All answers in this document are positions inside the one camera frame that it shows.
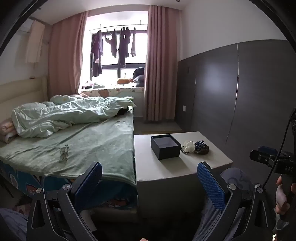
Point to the cream hanging towel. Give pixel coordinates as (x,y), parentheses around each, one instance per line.
(34,44)

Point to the person's right hand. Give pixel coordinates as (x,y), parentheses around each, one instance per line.
(281,197)

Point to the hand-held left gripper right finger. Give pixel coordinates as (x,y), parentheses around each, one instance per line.
(210,185)

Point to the bed with green sheet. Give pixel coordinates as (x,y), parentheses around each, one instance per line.
(92,143)

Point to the orange plush toy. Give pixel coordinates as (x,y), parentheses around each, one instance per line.
(123,81)

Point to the white jade bangle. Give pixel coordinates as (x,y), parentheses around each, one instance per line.
(189,146)

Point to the dark cushion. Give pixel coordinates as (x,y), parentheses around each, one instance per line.
(139,76)

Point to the white table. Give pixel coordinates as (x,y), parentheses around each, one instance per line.
(175,171)

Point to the printed window seat cushion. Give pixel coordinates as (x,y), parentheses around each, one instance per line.
(111,92)

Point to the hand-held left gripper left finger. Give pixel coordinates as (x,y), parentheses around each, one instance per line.
(92,179)

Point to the light green duvet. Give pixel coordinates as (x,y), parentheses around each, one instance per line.
(69,113)

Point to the eyeglasses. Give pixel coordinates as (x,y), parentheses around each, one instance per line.
(63,154)

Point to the clothes rail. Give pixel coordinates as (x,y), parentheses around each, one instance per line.
(120,25)

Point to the cream headboard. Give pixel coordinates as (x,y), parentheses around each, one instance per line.
(20,92)

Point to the person's left leg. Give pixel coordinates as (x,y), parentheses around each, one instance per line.
(12,224)

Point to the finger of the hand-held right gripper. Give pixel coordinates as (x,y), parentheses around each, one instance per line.
(268,148)
(260,157)

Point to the dark blue box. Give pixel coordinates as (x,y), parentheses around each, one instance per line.
(165,149)

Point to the pink pillow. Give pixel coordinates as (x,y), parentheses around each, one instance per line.
(7,129)

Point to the pink curtain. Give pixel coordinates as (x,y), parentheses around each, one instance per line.
(159,64)
(67,58)

